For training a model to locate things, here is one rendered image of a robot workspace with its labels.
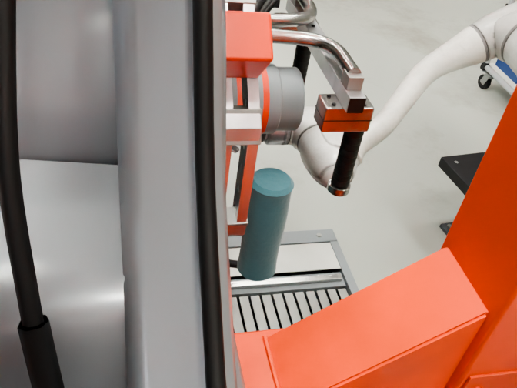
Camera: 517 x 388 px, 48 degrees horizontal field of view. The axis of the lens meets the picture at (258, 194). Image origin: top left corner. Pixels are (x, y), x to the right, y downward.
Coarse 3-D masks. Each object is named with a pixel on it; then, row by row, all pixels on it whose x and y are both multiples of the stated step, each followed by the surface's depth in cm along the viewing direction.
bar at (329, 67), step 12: (288, 0) 126; (288, 12) 126; (312, 24) 116; (312, 48) 112; (324, 60) 106; (324, 72) 106; (336, 72) 102; (336, 84) 101; (348, 96) 96; (360, 96) 96; (348, 108) 97; (360, 108) 97
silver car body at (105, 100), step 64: (0, 0) 42; (64, 0) 63; (128, 0) 52; (192, 0) 48; (0, 64) 43; (64, 64) 64; (128, 64) 53; (192, 64) 50; (0, 128) 44; (64, 128) 65; (128, 128) 55; (192, 128) 53; (0, 192) 46; (64, 192) 62; (128, 192) 55; (192, 192) 53; (0, 256) 56; (64, 256) 57; (128, 256) 54; (192, 256) 53; (0, 320) 53; (64, 320) 54; (128, 320) 53; (192, 320) 52; (0, 384) 55; (64, 384) 57; (128, 384) 53; (192, 384) 51
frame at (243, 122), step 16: (240, 0) 89; (256, 80) 89; (256, 96) 89; (240, 112) 88; (256, 112) 88; (240, 128) 88; (256, 128) 88; (240, 144) 89; (256, 144) 90; (240, 160) 95; (240, 176) 96; (240, 192) 96; (240, 208) 98; (240, 224) 100
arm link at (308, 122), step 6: (306, 108) 148; (312, 108) 148; (306, 114) 145; (312, 114) 145; (306, 120) 144; (312, 120) 143; (300, 126) 144; (306, 126) 143; (312, 126) 142; (294, 132) 145; (300, 132) 143; (294, 138) 146; (288, 144) 149; (294, 144) 147
